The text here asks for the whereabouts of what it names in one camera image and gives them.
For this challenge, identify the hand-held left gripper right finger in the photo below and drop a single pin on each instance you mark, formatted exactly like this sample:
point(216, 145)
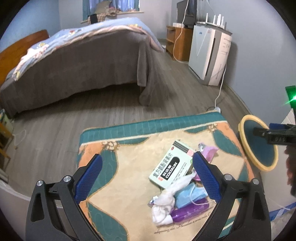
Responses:
point(207, 177)

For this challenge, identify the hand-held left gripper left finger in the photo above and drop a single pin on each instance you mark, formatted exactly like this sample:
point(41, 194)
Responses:
point(89, 176)

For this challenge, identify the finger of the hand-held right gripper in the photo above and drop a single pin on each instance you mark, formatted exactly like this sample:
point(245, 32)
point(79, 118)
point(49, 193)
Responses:
point(275, 135)

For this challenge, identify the yellow rimmed teal bin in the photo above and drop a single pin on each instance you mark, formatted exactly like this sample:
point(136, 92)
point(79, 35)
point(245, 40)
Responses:
point(261, 148)

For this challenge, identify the pink wrapper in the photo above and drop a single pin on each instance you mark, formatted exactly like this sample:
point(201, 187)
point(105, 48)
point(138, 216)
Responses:
point(208, 151)

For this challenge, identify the blue face mask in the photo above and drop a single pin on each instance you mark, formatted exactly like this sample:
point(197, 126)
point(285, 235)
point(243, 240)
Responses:
point(185, 195)

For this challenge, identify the light green medicine box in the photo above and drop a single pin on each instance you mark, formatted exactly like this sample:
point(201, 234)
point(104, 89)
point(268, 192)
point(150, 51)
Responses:
point(171, 164)

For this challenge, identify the purple tube case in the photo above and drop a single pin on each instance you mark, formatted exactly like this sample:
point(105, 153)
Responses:
point(185, 213)

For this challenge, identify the white tissue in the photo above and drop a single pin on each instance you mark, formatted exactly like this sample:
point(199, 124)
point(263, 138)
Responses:
point(164, 204)

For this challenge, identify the silver foil wrapper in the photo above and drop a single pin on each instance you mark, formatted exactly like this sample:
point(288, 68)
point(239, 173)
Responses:
point(153, 201)

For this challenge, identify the person's right hand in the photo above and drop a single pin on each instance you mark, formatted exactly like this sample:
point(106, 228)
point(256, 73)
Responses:
point(292, 171)

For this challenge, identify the patterned teal orange mat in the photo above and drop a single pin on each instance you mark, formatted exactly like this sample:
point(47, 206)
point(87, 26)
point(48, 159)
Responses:
point(129, 162)

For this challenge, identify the white power strip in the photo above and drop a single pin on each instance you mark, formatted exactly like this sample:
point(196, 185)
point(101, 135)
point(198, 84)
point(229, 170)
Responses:
point(214, 109)

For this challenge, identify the wooden rack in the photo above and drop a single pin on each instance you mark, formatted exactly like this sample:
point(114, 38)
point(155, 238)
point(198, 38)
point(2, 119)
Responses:
point(5, 150)

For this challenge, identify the white air purifier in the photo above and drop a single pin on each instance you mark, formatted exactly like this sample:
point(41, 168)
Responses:
point(208, 55)

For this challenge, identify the yellowish box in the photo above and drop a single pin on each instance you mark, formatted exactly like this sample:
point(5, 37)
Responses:
point(4, 117)

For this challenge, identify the bed with grey cover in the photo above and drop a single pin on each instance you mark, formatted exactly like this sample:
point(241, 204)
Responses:
point(92, 69)

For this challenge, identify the white router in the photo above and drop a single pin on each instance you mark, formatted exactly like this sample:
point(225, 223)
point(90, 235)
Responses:
point(212, 22)

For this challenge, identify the wooden television stand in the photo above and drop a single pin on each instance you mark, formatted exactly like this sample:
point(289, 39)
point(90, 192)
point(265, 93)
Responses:
point(182, 44)

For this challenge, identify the black television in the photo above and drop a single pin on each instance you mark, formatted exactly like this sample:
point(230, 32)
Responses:
point(190, 11)

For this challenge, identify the white socket strip on stand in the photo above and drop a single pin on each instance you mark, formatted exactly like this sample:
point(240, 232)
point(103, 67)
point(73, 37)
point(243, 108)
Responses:
point(178, 24)

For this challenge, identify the printed light blue duvet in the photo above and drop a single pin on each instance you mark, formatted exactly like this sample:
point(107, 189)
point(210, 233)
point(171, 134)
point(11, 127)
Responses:
point(69, 32)

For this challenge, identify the wooden headboard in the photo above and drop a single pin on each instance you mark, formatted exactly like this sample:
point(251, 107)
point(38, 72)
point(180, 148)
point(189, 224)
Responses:
point(18, 46)

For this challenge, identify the plaid cloth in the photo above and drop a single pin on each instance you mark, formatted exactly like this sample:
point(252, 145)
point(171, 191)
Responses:
point(101, 17)

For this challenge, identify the pink floral cloth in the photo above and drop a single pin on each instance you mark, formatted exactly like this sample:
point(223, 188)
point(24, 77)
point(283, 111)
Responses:
point(113, 11)

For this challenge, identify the window sill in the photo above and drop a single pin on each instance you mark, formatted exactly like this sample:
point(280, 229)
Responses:
point(129, 12)

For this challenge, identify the grey pillow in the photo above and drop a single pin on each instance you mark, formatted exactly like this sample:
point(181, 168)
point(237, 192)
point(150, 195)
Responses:
point(103, 7)

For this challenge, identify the blue curtain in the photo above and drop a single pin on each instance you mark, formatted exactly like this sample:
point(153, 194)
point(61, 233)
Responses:
point(124, 5)

